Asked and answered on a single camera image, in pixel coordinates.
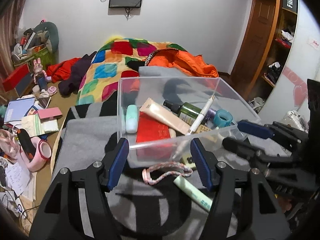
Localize mahjong tile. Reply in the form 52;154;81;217
181;154;196;170

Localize white tape roll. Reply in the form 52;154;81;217
217;129;246;141

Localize striped curtain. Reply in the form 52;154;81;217
1;0;25;80

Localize red foil pouch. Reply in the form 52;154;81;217
136;112;172;161

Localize white pen gold tip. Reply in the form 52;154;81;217
172;94;217;159

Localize pink white braided rope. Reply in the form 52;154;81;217
141;161;194;186

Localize colourful patchwork quilt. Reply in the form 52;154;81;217
76;38;184;105

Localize green cardboard box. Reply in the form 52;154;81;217
13;47;56;68

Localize mint green case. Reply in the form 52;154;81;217
125;105;138;134

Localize clear plastic storage box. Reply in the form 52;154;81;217
117;77;260;168

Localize wooden door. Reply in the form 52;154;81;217
231;0;276;99

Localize red gift box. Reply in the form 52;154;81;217
3;63;30;92

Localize green neck pillow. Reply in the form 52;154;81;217
33;22;59;54

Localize pink rabbit figure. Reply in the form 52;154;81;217
33;57;48;90

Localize pink flat box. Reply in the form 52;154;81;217
37;107;62;120

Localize pale green tube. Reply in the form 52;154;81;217
174;176;213;212

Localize green glass spray bottle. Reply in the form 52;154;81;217
163;100;201;126

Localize red clothing pile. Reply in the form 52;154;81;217
46;57;81;83

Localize orange down jacket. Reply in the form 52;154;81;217
145;48;219;78

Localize purple lipstick tube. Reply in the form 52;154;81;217
205;108;216;121

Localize teal washi tape roll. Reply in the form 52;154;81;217
213;109;233;128

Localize wooden shelf unit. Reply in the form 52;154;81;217
261;0;298;88

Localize blue notebook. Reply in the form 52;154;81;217
4;98;35;123

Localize white wardrobe door hearts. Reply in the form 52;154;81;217
259;0;319;124

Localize dark purple garment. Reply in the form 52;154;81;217
58;51;97;96

